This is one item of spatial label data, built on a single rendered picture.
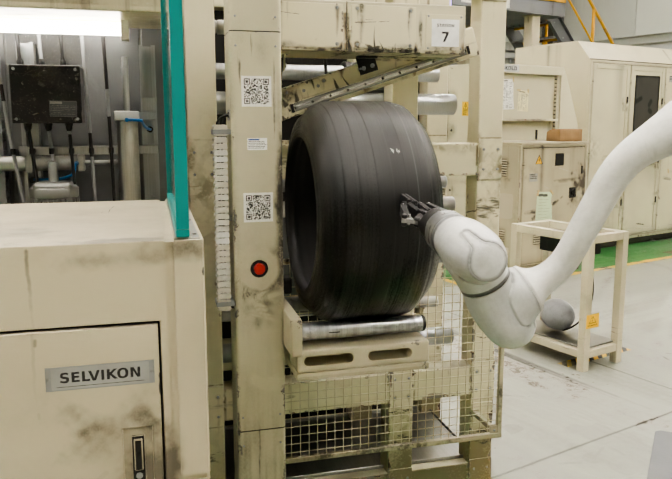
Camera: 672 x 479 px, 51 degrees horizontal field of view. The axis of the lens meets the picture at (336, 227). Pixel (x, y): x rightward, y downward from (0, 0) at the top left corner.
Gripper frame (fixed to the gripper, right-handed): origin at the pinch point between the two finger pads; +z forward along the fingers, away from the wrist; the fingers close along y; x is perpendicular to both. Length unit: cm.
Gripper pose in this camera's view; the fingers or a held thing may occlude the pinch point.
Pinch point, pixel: (408, 203)
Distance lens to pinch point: 163.0
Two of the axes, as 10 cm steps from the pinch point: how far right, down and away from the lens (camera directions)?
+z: -2.5, -2.9, 9.2
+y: -9.7, 0.4, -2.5
